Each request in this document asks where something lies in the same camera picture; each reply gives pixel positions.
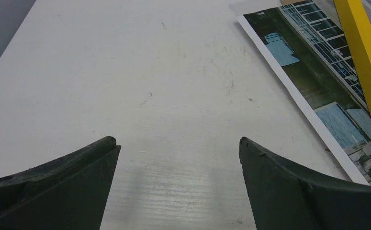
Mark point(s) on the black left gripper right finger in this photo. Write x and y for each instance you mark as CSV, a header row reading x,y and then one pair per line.
x,y
285,195

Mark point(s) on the printed building photo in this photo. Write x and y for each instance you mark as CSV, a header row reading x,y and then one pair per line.
x,y
304,44

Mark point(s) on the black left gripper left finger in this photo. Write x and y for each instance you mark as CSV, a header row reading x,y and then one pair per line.
x,y
67,193

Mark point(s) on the yellow wooden picture frame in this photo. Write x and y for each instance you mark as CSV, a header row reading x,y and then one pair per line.
x,y
357,30

